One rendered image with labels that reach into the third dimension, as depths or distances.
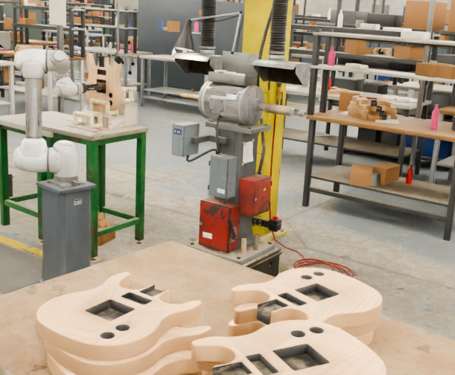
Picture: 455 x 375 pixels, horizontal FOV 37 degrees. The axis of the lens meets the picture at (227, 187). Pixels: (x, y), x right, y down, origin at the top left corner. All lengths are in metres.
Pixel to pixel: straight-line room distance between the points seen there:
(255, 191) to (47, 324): 2.65
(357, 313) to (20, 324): 1.00
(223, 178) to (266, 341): 2.69
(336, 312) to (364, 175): 4.43
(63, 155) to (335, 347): 2.95
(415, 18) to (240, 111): 4.97
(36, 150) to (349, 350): 3.03
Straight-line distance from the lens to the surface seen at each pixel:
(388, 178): 6.53
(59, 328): 1.84
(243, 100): 4.24
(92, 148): 4.82
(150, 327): 1.83
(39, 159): 4.37
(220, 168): 4.30
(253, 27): 5.36
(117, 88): 5.03
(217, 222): 4.38
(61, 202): 4.35
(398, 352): 2.12
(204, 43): 4.58
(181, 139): 4.27
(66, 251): 4.45
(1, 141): 5.71
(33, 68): 4.35
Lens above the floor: 1.86
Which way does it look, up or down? 15 degrees down
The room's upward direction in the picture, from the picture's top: 3 degrees clockwise
